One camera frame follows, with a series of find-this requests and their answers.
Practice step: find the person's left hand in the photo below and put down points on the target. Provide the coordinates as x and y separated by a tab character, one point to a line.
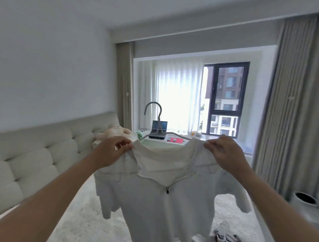
112	150

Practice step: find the white zip polo shirt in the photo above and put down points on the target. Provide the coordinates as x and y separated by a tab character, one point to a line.
162	207

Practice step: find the beige plush toy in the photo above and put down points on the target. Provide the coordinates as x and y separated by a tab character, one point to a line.
113	131

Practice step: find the pink plaid shirt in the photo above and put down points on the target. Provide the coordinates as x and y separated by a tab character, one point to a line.
234	238

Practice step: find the grey tufted headboard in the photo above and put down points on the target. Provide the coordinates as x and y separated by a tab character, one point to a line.
32	159

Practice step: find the dark framed window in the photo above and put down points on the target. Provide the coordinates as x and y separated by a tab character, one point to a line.
226	94

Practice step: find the black laptop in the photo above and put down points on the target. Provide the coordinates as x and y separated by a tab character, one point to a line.
155	126

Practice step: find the person's left forearm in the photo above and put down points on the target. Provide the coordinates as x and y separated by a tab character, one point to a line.
49	207

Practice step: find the beige curtain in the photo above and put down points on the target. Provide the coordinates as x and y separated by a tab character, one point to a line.
286	112
124	87

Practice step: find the white sheer curtain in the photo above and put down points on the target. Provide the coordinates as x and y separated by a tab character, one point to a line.
174	94

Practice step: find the person's right forearm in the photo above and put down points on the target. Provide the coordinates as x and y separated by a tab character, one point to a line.
281	209

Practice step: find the bed with white bedspread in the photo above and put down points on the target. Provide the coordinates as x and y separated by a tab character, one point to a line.
82	219

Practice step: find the small orange white toy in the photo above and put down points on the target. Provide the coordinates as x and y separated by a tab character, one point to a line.
197	134

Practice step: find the light blue hanger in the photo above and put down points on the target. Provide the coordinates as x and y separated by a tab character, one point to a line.
223	227

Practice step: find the white cylindrical bin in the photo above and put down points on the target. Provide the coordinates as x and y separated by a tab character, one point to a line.
305	202

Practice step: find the person's right hand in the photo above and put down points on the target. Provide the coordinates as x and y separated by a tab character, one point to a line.
229	155

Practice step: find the white bay window ledge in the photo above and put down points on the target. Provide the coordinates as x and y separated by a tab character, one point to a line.
245	147

